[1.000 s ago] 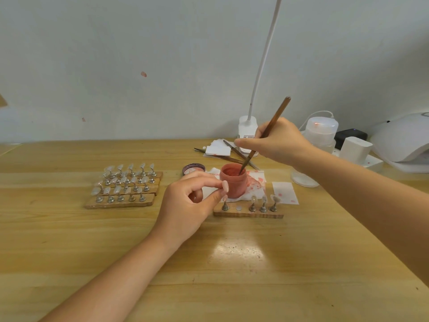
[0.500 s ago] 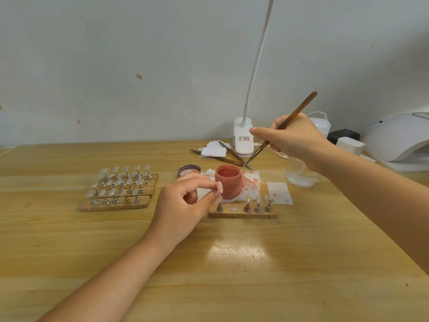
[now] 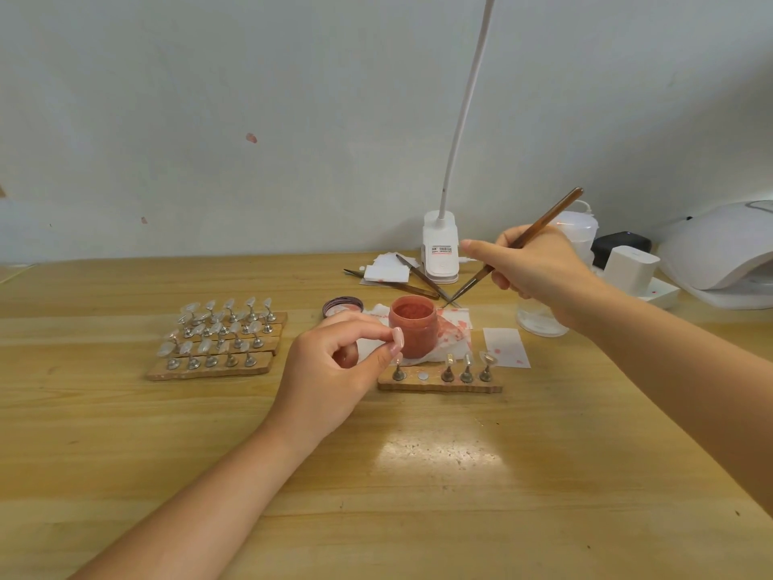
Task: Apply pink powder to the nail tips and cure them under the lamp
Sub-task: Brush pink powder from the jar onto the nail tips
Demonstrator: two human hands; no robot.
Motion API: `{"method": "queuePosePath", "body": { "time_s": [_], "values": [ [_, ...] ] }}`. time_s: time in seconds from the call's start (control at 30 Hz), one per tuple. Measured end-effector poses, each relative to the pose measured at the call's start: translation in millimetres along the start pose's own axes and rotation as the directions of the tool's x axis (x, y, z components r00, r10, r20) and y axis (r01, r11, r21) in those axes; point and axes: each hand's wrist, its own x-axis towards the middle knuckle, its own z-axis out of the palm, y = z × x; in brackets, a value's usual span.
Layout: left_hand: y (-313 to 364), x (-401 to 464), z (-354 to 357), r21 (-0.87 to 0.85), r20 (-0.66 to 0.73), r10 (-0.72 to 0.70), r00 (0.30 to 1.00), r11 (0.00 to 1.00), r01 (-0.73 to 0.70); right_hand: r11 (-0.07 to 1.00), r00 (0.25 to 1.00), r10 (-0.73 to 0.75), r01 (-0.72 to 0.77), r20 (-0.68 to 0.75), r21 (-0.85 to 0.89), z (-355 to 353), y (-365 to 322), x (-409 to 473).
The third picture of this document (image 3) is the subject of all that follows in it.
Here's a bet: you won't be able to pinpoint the white power adapter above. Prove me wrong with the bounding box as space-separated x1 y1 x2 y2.
603 245 661 297

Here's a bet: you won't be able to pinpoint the round jar lid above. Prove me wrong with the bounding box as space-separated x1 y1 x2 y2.
322 296 366 321

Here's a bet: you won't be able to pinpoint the person's left hand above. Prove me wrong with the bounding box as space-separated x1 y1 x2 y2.
265 311 405 454

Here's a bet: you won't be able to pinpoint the group of metal nail stands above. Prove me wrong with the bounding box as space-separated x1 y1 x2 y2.
157 296 279 371

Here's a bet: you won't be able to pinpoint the clear plastic pump bottle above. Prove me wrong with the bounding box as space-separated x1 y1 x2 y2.
551 200 600 271

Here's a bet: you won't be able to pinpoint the white paper with pink spots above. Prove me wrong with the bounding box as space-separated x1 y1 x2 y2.
482 327 531 369

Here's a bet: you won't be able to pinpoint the person's right hand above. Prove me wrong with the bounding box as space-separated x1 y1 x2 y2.
460 225 599 331

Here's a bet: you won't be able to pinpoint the white clip desk lamp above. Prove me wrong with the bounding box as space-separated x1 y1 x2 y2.
421 0 498 285

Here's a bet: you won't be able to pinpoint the brown handled nail brush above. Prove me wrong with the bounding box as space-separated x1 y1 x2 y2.
446 187 585 307

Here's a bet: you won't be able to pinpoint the pink stained white tissue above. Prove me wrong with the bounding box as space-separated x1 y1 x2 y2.
356 303 473 363

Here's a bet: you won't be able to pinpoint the clear glass cup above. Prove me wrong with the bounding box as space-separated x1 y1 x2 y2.
516 294 570 338

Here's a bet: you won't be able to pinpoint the person's right forearm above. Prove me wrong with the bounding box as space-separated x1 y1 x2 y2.
566 274 773 521

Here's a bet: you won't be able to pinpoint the wooden stand base strip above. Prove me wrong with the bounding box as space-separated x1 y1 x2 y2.
145 350 276 381
180 311 289 334
162 329 284 358
377 371 504 395

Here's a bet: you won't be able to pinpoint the person's left forearm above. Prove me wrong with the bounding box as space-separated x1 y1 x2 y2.
69 416 332 580

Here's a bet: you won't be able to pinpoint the white nail curing lamp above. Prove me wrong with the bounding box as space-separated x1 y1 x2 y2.
656 199 773 311

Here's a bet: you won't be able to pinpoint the white power strip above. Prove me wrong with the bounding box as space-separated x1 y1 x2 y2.
591 264 682 311

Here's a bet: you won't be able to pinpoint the black box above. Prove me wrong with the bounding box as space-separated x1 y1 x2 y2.
590 232 653 270

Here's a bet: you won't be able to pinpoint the pink powder jar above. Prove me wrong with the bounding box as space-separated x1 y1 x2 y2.
388 296 438 359

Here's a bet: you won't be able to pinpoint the dark metal tweezers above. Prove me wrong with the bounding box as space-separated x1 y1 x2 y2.
395 253 451 303
343 268 441 300

